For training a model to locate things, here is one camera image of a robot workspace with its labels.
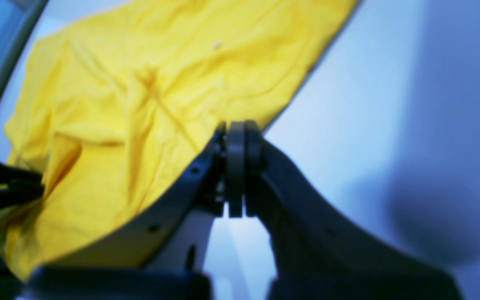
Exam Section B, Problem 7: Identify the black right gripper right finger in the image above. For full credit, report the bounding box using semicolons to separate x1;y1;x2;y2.
245;121;462;300

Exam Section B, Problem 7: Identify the yellow t-shirt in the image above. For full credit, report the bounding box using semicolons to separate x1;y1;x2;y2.
0;0;357;282

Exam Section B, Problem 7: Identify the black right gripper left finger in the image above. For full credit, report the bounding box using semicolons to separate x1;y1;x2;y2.
28;122;226;300

